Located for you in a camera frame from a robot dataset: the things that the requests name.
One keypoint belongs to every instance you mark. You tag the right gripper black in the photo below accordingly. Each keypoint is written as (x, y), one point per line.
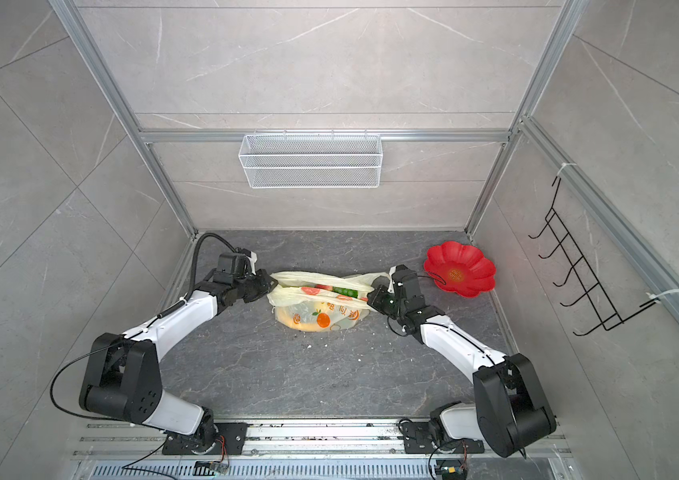
(376, 301)

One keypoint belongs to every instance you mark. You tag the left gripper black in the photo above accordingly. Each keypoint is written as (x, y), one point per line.
(267, 283)

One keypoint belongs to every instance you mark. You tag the red flower-shaped plastic bowl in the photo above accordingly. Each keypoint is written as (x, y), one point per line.
(460, 269)

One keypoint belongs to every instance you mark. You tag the cream plastic bag fruit print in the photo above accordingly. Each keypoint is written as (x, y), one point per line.
(325, 312)

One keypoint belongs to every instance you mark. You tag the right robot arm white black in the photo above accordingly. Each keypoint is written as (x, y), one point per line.
(510, 410)

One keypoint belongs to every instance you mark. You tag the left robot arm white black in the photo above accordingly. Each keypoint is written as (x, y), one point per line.
(122, 379)

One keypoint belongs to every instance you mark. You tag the green grape bunch fake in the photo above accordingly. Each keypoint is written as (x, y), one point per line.
(346, 292)

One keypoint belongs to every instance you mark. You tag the red strawberry fake fruit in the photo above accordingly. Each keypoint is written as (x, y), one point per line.
(311, 291)

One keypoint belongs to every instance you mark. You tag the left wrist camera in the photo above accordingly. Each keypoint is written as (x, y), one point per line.
(235, 264)

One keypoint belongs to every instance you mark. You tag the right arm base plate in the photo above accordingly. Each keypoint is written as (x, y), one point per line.
(428, 437)

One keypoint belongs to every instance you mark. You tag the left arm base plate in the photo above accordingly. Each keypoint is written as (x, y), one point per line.
(210, 439)

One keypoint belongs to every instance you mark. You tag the white wire mesh basket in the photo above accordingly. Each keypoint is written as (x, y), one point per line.
(311, 161)

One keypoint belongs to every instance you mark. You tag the black wire hook rack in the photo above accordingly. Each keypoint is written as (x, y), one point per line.
(581, 273)

